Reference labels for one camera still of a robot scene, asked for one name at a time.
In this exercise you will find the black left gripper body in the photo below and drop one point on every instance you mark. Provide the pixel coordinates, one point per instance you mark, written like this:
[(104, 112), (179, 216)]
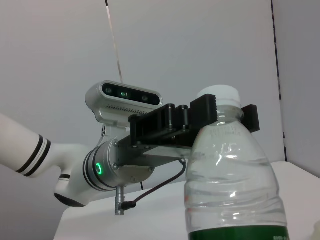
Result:
[(155, 145)]

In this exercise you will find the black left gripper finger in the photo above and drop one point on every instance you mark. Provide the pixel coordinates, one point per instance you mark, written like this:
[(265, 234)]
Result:
[(203, 110), (252, 117)]

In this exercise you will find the clear green-label water bottle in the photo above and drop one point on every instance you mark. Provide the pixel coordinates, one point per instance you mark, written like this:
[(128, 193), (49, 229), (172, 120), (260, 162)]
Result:
[(225, 175)]

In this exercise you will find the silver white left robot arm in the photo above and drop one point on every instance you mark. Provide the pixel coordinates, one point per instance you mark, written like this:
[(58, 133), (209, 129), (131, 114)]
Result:
[(75, 160)]

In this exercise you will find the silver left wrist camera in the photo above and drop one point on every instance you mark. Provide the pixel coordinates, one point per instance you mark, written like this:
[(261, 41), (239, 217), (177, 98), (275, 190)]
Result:
[(125, 96)]

